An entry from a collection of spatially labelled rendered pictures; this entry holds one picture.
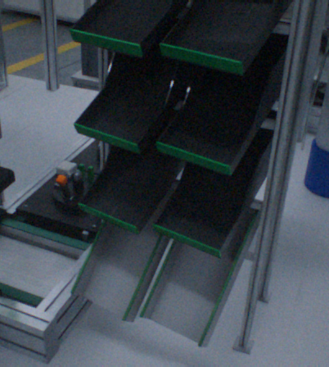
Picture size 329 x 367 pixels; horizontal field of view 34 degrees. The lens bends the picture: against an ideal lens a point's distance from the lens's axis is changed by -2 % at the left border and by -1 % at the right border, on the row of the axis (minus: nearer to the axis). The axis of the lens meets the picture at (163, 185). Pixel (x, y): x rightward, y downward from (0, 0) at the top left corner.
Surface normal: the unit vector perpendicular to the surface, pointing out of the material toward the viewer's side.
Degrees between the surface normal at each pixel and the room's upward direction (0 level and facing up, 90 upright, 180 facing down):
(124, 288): 45
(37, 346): 90
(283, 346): 0
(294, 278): 0
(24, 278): 0
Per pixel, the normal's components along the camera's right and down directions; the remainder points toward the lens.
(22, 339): -0.38, 0.48
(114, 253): -0.35, -0.29
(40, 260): 0.04, -0.85
